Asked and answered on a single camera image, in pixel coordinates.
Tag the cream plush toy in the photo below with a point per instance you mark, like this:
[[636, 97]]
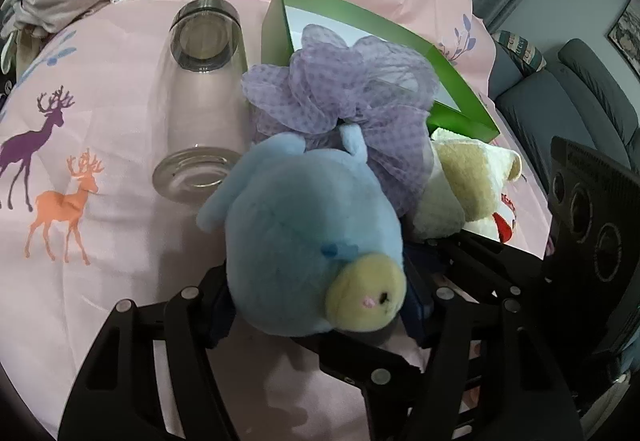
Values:
[[465, 181]]

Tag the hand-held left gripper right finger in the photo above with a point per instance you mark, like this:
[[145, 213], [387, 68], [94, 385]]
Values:
[[416, 316]]

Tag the patterned cushion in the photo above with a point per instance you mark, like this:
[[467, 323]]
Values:
[[522, 52]]

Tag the green cardboard box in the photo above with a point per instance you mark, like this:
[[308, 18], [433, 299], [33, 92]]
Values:
[[452, 81]]

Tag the pink printed bed sheet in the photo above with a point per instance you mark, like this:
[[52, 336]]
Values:
[[125, 231]]

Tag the purple mesh bath pouf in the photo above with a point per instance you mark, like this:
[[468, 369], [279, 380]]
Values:
[[345, 86]]

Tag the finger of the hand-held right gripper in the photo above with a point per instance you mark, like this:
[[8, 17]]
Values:
[[360, 361], [490, 261]]

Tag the clear glass bottle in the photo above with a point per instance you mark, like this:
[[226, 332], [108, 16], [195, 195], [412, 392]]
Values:
[[205, 86]]

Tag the grey sofa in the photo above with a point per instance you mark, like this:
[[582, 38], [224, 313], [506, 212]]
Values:
[[565, 101]]

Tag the framed wall picture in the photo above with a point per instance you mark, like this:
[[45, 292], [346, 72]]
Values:
[[627, 28]]

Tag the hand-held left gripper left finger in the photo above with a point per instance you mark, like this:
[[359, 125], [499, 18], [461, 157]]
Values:
[[221, 321]]

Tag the blue plush toy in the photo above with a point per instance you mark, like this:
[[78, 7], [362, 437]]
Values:
[[300, 251]]

